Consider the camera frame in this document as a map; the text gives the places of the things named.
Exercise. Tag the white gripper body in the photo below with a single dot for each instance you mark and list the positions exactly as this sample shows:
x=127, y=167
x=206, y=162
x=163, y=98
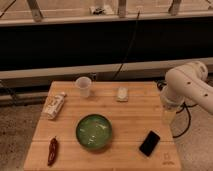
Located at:
x=169, y=112

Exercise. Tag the white sponge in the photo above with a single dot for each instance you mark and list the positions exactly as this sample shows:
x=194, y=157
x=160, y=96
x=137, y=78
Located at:
x=122, y=94

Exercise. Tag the green ceramic bowl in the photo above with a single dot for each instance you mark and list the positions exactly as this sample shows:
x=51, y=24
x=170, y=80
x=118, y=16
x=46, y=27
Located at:
x=94, y=132

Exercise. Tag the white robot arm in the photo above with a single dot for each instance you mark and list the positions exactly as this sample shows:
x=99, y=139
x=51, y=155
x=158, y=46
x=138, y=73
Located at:
x=186, y=81

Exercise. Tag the black smartphone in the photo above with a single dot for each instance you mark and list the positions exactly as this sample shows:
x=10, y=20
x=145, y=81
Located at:
x=149, y=144

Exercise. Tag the clear plastic cup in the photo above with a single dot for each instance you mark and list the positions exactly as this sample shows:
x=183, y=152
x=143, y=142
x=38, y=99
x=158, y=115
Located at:
x=83, y=84

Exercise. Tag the dried red chili pepper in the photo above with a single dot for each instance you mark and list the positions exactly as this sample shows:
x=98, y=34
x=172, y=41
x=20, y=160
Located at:
x=53, y=147

